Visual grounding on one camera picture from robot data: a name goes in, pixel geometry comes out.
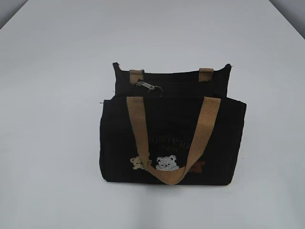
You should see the metal zipper pull with ring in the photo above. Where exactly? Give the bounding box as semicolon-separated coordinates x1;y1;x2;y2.
135;81;163;97

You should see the black canvas bear bag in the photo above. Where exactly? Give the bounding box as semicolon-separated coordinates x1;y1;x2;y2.
100;63;246;186

